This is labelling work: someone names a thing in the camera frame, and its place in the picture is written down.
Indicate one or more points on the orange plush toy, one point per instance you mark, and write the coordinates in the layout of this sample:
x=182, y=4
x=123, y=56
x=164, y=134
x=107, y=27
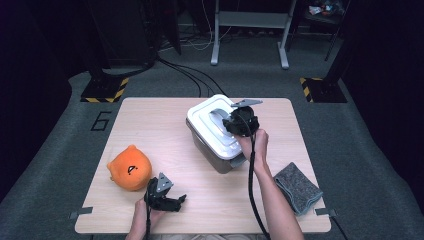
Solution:
x=130, y=168

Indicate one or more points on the white metal desk frame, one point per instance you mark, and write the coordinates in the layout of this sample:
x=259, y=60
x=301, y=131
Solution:
x=253, y=19

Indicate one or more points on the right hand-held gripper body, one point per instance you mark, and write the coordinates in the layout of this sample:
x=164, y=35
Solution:
x=243, y=121

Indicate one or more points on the black cabinet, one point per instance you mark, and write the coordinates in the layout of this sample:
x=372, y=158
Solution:
x=123, y=30

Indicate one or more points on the grey towel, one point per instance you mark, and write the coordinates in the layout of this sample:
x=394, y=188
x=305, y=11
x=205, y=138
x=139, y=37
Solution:
x=298, y=188

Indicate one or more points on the black yellow striped stand base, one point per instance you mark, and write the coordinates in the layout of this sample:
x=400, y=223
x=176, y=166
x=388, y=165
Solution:
x=321, y=90
x=106, y=91

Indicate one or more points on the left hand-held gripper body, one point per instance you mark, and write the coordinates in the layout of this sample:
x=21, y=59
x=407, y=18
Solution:
x=156, y=196

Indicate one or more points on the person's right hand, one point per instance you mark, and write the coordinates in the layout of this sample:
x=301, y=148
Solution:
x=255, y=146

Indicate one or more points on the person's left hand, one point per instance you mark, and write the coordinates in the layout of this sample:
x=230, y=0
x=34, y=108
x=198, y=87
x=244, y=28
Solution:
x=146, y=216

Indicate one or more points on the white lidded storage box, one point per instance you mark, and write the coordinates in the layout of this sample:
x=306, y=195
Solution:
x=210, y=133

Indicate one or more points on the grey table clamp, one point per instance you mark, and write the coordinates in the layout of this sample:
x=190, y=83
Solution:
x=326, y=212
x=81, y=212

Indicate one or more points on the colourful clutter on shelf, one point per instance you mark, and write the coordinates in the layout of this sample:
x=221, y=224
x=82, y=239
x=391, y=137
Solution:
x=325, y=8

